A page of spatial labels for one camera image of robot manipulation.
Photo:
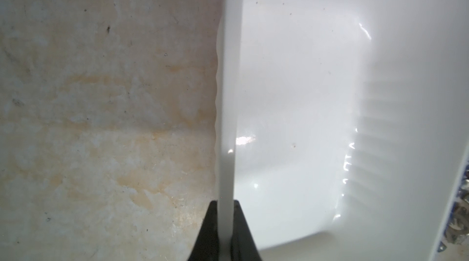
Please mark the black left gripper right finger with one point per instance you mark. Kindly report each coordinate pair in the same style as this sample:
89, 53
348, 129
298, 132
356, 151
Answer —
243, 247

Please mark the white storage tray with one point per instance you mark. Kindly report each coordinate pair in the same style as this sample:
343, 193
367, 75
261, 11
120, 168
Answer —
342, 125

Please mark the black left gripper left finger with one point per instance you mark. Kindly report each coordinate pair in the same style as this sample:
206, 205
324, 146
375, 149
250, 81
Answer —
206, 247

